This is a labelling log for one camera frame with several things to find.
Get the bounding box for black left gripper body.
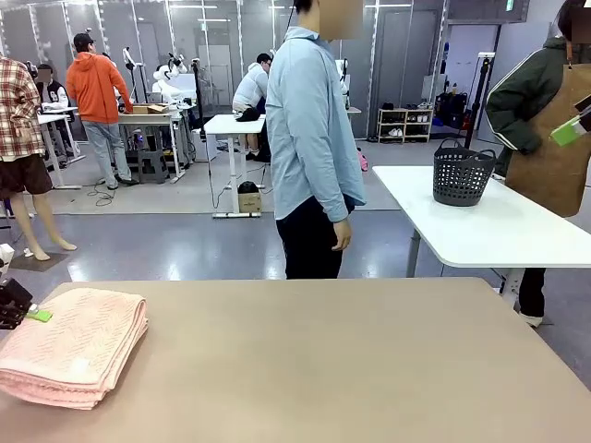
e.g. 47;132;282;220
0;277;35;309

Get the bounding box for pink terry towel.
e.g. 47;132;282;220
0;287;150;412

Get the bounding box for black perforated plastic basket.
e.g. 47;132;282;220
432;138;498;208

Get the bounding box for person's right forearm blue sleeve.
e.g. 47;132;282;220
295;138;355;224

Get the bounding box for person's right hand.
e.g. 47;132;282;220
331;219;354;253

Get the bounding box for person in brown apron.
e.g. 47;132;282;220
484;0;591;329

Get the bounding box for black pole stand white top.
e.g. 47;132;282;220
463;52;496;150

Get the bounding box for black equipment cases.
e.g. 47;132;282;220
435;90;473;131

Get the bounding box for large white side table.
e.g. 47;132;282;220
370;164;591;306

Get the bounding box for wooden shoe rack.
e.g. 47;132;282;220
377;107;436;145

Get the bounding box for mannequin in plaid shirt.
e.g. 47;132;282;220
0;55;78;263

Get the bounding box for white desk near seated person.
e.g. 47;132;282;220
36;106;87;191

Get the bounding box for grey plastic stool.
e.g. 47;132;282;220
136;149;169;186

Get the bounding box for seated person in varsity jacket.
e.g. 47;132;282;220
35;64;72;111

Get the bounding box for person in orange hoodie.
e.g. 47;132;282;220
65;32;140;191

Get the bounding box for white desk with cardboard box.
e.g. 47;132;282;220
73;107;196;184

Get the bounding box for flat cardboard box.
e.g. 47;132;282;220
130;102;171;115

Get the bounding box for small cardboard box on floor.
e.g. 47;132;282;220
237;191;263;215

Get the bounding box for person in light blue shirt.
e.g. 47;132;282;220
264;0;368;281

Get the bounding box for white standing desk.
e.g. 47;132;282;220
202;114;269;220

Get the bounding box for person in white jacket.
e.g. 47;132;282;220
231;52;274;162

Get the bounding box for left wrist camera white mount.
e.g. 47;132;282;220
0;243;16;278

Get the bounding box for black cable on floor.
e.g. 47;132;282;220
84;178;117;210

